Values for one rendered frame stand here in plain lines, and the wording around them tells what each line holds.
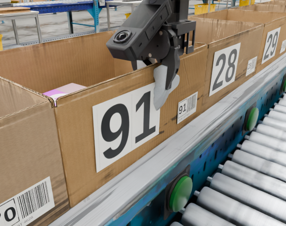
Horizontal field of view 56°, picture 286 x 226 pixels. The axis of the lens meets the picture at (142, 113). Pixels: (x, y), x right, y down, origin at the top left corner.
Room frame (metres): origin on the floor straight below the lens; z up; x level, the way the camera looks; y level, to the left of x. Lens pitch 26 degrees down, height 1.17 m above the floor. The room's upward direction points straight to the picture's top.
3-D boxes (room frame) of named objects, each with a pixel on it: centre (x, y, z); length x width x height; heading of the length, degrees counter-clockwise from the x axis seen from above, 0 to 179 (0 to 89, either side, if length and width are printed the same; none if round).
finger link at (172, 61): (0.43, -0.04, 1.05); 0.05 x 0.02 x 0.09; 51
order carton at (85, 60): (0.53, 0.09, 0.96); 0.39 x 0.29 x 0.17; 141
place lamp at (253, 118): (0.69, -0.32, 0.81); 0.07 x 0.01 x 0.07; 141
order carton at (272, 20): (1.13, -0.40, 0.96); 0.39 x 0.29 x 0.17; 141
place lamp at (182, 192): (0.39, -0.08, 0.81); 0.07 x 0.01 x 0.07; 141
